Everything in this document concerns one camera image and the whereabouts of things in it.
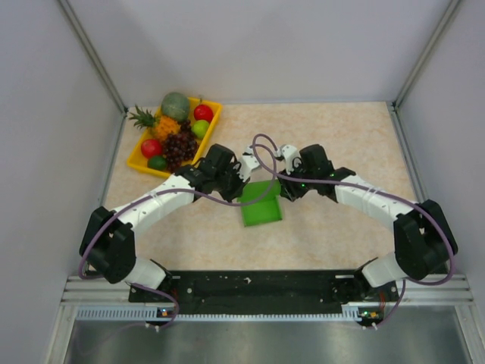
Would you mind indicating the aluminium frame rail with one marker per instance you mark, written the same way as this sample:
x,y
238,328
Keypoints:
x,y
97,292

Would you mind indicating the green melon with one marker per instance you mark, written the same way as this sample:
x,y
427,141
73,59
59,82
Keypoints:
x,y
176,106

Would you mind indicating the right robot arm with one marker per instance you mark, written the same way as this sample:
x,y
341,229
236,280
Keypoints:
x,y
423,241

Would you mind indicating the green apple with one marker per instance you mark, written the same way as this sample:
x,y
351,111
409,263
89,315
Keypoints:
x,y
200,128

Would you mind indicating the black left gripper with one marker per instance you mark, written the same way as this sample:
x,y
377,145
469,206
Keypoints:
x,y
239,185

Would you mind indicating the white slotted cable duct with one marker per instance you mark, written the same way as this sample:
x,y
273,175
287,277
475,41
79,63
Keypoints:
x,y
156,314

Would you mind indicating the green lime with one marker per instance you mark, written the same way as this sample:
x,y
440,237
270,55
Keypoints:
x,y
157,162

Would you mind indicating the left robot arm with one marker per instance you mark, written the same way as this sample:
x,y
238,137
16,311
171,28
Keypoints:
x,y
109,243

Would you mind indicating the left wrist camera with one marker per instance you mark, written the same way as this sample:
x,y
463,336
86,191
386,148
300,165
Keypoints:
x,y
248,164

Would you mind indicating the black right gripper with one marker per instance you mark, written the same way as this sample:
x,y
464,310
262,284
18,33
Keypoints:
x,y
289,190

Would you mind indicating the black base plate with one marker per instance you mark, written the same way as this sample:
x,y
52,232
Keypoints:
x,y
272,292

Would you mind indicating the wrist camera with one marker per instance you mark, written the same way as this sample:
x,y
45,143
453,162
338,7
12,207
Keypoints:
x,y
290,156
248,164

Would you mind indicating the red pomegranate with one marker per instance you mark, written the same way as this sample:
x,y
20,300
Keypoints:
x,y
151,148

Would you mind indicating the pineapple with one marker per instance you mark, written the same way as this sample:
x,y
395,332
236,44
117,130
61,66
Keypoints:
x,y
158,125

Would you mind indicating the green paper box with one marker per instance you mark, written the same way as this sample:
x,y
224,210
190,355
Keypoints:
x,y
266,210

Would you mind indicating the yellow plastic tray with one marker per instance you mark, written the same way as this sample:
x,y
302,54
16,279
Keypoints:
x,y
138,162

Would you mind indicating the red apple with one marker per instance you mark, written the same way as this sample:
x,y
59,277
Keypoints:
x,y
203,112

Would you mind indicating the purple grape bunch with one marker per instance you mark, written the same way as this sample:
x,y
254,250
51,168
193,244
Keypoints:
x,y
181,147

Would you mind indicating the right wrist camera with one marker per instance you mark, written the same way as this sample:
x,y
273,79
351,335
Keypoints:
x,y
290,156

